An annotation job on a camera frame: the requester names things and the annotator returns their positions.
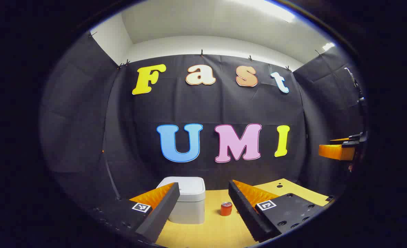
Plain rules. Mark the wooden desktop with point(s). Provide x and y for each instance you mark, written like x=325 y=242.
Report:
x=220 y=230

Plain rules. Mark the white desktop garbage bin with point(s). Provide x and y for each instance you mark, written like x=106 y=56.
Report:
x=189 y=203

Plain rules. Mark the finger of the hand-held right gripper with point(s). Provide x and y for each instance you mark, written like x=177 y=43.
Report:
x=336 y=151
x=341 y=139

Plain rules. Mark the red pop can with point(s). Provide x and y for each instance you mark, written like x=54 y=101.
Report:
x=226 y=209

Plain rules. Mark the black backdrop cloth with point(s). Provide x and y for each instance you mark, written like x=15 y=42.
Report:
x=224 y=110

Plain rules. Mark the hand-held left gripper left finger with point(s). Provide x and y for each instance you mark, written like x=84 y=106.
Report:
x=162 y=213

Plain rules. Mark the row of black cloth clips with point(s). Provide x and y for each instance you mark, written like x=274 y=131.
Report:
x=201 y=52

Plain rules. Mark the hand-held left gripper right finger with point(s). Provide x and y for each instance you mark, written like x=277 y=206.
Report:
x=244 y=213

